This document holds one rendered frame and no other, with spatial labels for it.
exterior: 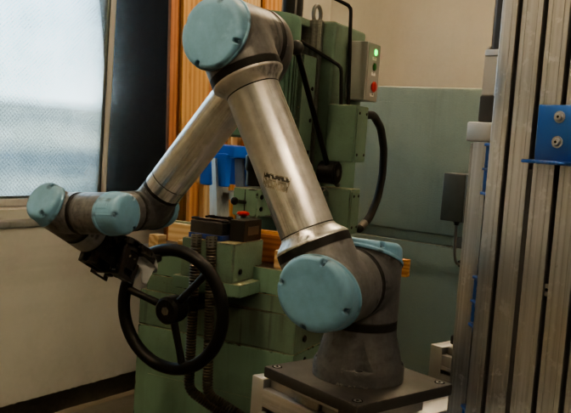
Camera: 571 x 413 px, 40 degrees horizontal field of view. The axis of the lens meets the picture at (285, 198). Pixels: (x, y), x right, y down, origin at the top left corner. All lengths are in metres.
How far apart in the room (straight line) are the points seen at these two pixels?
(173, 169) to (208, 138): 0.09
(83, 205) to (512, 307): 0.73
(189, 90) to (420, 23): 1.48
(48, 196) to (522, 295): 0.81
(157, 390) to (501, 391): 1.00
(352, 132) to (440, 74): 2.31
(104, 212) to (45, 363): 2.06
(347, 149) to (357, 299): 1.00
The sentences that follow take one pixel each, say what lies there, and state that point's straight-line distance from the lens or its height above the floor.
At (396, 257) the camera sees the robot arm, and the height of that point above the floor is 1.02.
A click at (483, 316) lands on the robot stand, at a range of 1.33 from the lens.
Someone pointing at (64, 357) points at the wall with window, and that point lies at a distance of 3.44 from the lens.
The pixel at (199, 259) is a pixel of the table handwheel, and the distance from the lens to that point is 1.70.
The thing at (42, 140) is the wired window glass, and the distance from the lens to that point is 3.30.
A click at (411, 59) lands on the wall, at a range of 4.45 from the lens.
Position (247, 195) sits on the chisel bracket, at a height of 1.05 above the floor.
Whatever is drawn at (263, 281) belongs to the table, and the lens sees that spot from 1.84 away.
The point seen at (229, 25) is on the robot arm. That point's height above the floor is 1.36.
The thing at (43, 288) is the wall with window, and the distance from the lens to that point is 3.30.
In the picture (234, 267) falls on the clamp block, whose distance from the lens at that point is 1.77.
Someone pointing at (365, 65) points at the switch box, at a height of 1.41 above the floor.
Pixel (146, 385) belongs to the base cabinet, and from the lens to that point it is 2.08.
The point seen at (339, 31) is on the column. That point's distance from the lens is 2.17.
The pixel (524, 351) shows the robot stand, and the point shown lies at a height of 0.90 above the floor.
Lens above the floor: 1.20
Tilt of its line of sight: 4 degrees down
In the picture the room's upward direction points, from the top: 4 degrees clockwise
